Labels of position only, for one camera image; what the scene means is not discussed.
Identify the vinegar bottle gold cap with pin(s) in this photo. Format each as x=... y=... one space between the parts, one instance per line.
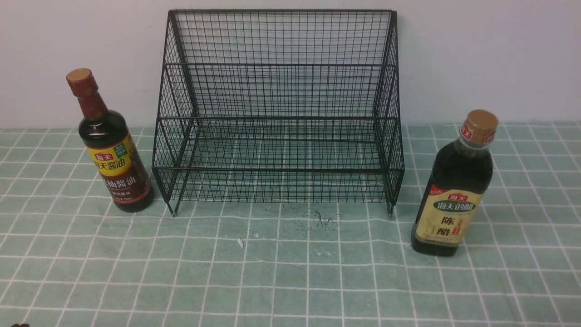
x=460 y=176

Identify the soy sauce bottle red cap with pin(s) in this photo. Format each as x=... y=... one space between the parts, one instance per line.
x=110 y=145

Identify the green checkered tablecloth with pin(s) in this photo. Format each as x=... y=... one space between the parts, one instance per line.
x=69 y=258

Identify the black wire mesh shelf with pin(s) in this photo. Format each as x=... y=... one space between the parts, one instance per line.
x=279 y=106

